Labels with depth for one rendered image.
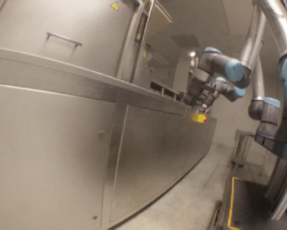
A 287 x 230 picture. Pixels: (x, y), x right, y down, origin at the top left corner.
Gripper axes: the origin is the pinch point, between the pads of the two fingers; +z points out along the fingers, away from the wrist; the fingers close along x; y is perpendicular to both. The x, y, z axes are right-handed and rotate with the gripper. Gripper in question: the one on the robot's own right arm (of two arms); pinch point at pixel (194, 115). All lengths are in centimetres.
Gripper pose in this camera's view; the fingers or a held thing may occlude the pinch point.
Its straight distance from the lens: 103.9
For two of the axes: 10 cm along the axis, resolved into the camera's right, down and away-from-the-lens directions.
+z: -5.8, 8.0, 1.5
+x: 4.4, 1.5, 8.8
